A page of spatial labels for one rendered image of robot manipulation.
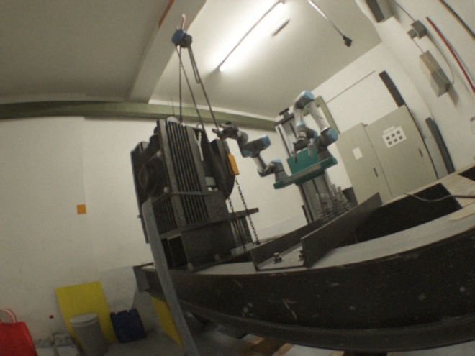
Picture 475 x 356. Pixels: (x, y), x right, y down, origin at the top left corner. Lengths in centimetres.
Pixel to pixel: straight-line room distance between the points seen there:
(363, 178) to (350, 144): 61
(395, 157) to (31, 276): 471
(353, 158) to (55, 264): 421
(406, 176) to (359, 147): 92
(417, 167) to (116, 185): 400
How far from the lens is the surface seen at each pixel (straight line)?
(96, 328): 207
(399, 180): 354
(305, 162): 213
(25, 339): 242
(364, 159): 364
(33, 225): 241
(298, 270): 53
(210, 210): 137
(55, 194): 242
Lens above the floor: 80
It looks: 14 degrees up
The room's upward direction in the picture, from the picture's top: 17 degrees counter-clockwise
